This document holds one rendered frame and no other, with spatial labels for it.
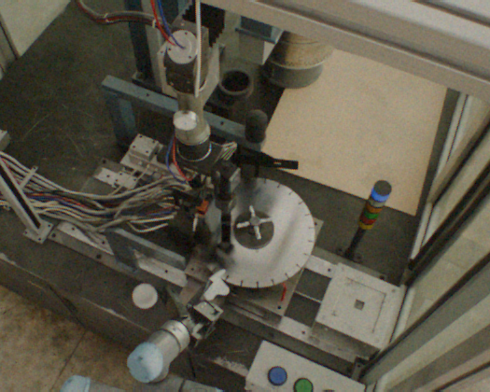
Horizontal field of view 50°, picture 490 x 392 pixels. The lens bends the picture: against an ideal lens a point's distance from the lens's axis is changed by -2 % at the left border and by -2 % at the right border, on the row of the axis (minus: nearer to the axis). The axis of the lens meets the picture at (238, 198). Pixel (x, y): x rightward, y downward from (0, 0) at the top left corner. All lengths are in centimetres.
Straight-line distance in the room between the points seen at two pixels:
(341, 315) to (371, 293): 11
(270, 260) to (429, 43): 112
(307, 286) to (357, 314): 22
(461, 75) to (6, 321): 234
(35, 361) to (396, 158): 165
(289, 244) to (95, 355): 119
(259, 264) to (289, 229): 13
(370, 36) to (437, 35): 5
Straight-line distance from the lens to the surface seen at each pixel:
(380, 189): 135
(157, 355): 124
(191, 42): 99
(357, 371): 159
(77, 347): 243
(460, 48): 37
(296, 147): 186
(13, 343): 252
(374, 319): 149
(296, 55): 184
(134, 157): 173
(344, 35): 39
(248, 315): 159
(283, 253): 146
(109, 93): 168
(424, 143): 198
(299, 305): 162
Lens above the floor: 228
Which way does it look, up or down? 61 degrees down
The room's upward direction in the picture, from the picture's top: 2 degrees clockwise
